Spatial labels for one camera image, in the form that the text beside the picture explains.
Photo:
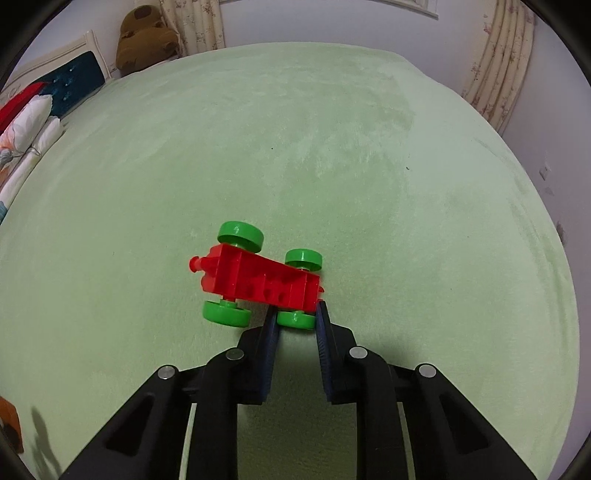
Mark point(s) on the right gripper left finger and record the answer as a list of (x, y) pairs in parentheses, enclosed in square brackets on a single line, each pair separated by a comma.
[(184, 424)]

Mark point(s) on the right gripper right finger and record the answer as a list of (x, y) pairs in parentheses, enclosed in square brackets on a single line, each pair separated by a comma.
[(410, 423)]

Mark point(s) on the red green toy car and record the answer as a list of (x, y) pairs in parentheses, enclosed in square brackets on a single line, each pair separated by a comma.
[(234, 270)]

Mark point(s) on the orange round trash bin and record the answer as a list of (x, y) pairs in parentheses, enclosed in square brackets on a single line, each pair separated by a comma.
[(11, 425)]

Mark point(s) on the green bed blanket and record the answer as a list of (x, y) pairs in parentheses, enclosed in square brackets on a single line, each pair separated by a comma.
[(437, 246)]

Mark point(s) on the floral white pillow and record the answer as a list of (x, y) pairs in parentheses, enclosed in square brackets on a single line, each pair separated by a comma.
[(20, 133)]

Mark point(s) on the red pillow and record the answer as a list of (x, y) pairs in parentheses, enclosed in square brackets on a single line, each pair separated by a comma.
[(10, 110)]

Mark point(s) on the right floral curtain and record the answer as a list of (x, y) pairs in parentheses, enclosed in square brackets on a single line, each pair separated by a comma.
[(502, 56)]

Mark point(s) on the floral curtain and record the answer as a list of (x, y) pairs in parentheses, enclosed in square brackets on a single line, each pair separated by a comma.
[(197, 24), (502, 56)]

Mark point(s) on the cream bed headboard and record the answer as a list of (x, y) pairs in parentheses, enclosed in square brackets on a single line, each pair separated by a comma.
[(70, 74)]

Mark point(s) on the brown plush bear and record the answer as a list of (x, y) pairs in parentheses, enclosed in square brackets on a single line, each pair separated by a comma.
[(144, 40)]

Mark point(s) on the left floral curtain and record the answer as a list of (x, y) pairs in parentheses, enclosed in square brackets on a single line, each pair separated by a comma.
[(197, 24)]

